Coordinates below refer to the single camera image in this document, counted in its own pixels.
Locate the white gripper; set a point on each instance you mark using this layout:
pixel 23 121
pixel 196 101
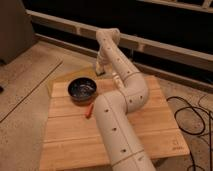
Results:
pixel 102 60

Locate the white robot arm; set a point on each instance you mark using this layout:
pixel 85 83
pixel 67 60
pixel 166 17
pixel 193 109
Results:
pixel 124 149

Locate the dark ceramic bowl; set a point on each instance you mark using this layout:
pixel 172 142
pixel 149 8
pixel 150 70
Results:
pixel 82 89

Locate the white bottle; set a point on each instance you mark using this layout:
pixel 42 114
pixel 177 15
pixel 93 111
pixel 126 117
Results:
pixel 117 79

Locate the wooden cutting board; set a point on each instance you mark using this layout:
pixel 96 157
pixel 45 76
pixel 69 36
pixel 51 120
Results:
pixel 72 141

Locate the grey cabinet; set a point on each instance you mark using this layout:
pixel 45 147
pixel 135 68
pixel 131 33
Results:
pixel 16 32

